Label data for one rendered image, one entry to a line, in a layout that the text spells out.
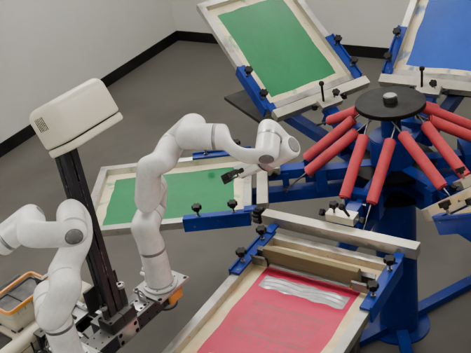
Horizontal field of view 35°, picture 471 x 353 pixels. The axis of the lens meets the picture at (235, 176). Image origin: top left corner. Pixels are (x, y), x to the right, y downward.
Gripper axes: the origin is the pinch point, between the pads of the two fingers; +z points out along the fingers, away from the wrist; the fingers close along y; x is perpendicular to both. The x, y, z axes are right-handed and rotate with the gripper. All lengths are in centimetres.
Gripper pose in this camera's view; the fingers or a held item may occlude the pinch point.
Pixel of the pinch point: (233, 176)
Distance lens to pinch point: 252.8
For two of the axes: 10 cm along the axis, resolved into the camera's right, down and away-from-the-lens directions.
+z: -6.6, 3.4, 6.7
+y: -6.4, 2.1, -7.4
